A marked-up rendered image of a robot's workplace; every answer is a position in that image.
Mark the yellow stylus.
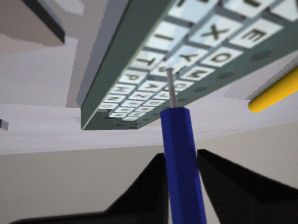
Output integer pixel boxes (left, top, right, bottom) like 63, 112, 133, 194
248, 65, 298, 112

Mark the blue stylus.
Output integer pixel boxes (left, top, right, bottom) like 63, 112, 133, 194
160, 87, 207, 224

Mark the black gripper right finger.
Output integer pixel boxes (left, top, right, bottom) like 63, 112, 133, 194
197, 149, 298, 224

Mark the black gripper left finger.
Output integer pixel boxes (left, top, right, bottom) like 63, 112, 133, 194
9, 153, 169, 224

